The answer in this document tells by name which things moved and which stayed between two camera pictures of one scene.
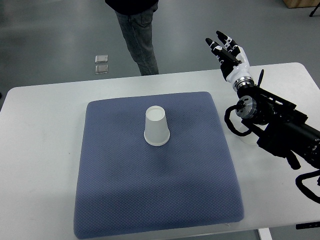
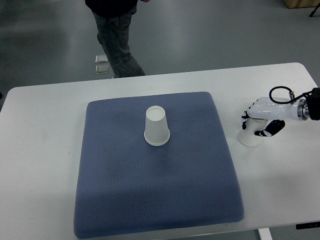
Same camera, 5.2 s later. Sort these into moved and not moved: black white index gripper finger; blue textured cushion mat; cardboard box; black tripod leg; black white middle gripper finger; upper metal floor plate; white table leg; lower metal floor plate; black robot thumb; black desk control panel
Moved: black white index gripper finger; black robot thumb; black white middle gripper finger
Not moved: cardboard box; white table leg; upper metal floor plate; black desk control panel; lower metal floor plate; black tripod leg; blue textured cushion mat
